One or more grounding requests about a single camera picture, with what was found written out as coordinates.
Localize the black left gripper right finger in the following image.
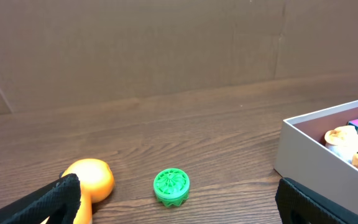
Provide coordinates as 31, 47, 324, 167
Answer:
275, 177, 358, 224

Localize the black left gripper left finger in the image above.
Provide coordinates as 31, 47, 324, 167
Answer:
0, 174, 81, 224

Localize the orange dinosaur toy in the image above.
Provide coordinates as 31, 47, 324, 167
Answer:
40, 158, 116, 224

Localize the white cardboard box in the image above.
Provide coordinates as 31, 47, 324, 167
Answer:
274, 100, 358, 215

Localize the white duck toy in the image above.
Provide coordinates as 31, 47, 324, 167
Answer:
324, 125, 358, 169

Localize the green round disc toy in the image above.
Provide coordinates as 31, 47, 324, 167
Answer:
153, 168, 190, 208

